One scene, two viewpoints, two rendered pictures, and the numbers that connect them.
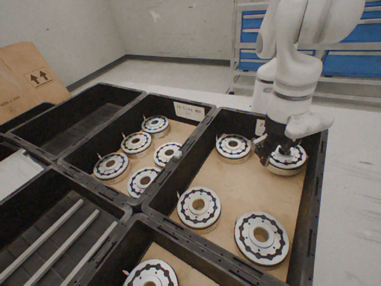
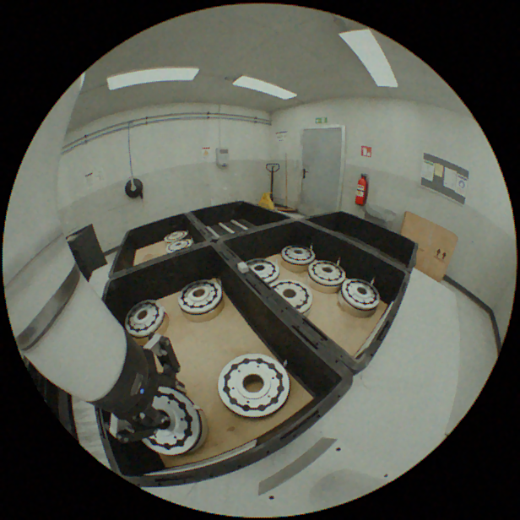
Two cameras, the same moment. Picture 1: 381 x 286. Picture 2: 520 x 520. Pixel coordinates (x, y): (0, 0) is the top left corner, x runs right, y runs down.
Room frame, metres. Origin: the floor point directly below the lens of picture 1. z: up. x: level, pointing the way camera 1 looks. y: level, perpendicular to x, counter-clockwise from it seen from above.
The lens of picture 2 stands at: (0.43, -0.18, 1.10)
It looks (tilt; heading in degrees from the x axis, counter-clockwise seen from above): 33 degrees down; 110
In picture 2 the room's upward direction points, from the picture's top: 1 degrees counter-clockwise
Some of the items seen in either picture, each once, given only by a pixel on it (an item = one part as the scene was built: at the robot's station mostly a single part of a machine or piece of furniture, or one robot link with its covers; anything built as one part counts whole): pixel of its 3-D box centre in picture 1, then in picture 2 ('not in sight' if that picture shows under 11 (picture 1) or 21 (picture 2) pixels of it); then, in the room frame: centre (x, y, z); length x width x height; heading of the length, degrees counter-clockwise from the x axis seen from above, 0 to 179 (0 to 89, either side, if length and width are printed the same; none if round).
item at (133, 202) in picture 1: (146, 133); (315, 260); (0.45, 0.13, 0.92); 0.40 x 0.30 x 0.02; 144
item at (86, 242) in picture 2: not in sight; (86, 275); (-1.59, -0.08, 0.45); 0.60 x 0.45 x 0.90; 147
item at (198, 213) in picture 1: (198, 204); (198, 293); (0.22, 0.00, 0.86); 0.05 x 0.05 x 0.01
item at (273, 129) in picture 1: (281, 127); (121, 376); (0.31, -0.21, 0.98); 0.08 x 0.08 x 0.09
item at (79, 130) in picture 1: (90, 124); (361, 246); (0.63, 0.37, 0.87); 0.40 x 0.30 x 0.11; 144
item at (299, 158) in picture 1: (284, 152); (163, 419); (0.32, -0.24, 0.88); 0.10 x 0.10 x 0.01
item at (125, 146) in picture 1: (136, 142); (327, 272); (0.49, 0.18, 0.86); 0.10 x 0.10 x 0.01
